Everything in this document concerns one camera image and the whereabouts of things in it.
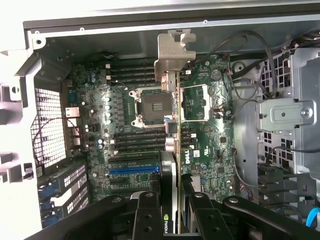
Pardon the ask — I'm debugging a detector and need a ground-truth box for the blue expansion slot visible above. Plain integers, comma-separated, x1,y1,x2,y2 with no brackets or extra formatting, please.
108,168,161,176

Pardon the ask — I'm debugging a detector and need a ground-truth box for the green motherboard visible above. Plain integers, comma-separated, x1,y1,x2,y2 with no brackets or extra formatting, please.
62,53,237,203

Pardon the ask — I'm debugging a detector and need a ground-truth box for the CPU socket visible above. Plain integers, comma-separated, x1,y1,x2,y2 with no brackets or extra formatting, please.
128,88,176,128

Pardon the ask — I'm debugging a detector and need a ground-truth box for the metal socket cover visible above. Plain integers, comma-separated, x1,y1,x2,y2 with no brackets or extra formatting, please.
181,84,216,122

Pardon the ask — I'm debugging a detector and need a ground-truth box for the grey metal disk bay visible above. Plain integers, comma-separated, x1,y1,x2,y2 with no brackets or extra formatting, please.
234,47,320,201

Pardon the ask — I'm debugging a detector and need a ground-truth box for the open black PC case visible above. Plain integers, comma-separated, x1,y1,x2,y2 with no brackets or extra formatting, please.
0,9,320,240

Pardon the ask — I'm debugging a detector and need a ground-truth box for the blue disk wire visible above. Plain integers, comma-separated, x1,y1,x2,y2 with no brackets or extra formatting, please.
306,206,320,229

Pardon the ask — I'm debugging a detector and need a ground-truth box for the black looped wire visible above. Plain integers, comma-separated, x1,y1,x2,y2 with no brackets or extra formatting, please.
212,29,279,101

